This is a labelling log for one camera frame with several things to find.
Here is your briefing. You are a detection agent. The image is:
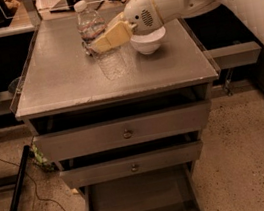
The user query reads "grey middle drawer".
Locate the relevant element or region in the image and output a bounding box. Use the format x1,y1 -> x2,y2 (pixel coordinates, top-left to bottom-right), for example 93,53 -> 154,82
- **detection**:
60,140 -> 203,188

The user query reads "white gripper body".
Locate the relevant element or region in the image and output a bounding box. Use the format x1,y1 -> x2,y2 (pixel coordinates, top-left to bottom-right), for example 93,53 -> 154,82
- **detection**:
124,0 -> 163,35

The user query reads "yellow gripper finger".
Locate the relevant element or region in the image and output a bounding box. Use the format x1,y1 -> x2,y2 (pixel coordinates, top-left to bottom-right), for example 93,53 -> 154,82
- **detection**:
107,12 -> 125,28
90,21 -> 133,53

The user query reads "grey top drawer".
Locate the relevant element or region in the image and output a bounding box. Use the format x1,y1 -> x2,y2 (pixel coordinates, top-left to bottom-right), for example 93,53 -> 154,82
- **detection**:
33,100 -> 211,162

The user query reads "grey side shelf right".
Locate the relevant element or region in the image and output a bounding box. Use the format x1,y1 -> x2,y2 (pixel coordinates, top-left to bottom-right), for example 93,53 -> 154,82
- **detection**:
205,41 -> 261,69

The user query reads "white ceramic bowl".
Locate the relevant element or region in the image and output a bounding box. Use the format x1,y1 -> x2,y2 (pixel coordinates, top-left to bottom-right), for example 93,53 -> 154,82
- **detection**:
130,27 -> 166,55

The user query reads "grey drawer cabinet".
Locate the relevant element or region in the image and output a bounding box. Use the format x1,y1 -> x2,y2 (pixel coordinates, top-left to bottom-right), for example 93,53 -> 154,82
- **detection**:
15,18 -> 218,211

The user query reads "green crumpled packet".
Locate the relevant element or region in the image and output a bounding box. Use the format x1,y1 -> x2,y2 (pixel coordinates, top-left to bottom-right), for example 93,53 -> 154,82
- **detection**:
31,144 -> 55,172

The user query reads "black bar on floor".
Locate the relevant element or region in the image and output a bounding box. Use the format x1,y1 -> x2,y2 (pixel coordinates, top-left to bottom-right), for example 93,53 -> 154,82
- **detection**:
9,145 -> 30,211

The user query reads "clear plastic water bottle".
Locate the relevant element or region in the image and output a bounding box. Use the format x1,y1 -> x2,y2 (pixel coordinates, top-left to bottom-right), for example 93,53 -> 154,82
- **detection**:
74,0 -> 127,80

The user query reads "grey drawer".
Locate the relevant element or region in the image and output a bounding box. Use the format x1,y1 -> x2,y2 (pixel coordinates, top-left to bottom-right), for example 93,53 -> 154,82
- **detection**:
60,140 -> 203,188
33,100 -> 211,162
85,164 -> 203,211

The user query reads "grey bottom drawer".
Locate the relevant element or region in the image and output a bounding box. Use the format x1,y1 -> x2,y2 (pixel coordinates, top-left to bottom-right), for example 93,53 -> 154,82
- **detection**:
85,164 -> 203,211

